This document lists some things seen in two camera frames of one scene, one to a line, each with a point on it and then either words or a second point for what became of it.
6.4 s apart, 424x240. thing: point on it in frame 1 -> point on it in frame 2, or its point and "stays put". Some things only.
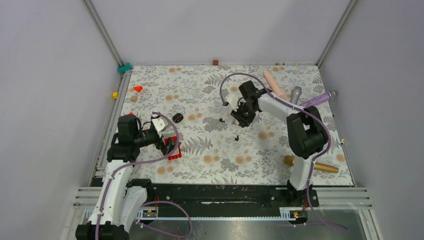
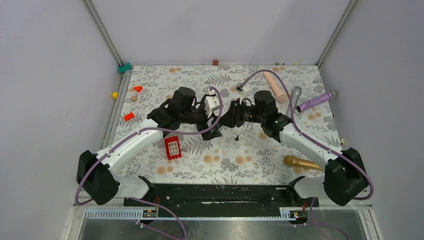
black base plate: [226, 200] stays put
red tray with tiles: [173, 157] stays put
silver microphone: [295, 94] stays put
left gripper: [160, 144] -> [204, 127]
